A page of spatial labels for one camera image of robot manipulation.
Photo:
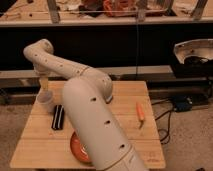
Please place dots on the wooden table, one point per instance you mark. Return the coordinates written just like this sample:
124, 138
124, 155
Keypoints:
40, 147

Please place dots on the white round machine housing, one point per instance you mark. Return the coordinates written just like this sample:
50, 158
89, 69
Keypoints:
202, 48

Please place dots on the orange carrot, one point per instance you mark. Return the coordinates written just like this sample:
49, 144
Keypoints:
140, 114

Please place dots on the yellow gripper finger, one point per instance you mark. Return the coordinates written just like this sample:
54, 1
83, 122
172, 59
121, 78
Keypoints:
44, 83

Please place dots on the orange tool on shelf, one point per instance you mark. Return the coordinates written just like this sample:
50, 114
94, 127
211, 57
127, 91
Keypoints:
119, 8

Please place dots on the orange ceramic bowl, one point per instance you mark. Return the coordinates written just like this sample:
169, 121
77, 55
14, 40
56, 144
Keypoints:
78, 150

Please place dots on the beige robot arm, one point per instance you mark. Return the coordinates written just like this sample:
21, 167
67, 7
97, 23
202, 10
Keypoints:
85, 96

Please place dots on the wooden background shelf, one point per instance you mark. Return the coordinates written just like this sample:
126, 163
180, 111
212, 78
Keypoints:
26, 13

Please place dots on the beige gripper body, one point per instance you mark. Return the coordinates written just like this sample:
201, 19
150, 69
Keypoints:
42, 74

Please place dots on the black striped box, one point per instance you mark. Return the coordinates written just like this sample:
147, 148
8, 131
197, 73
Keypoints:
58, 118

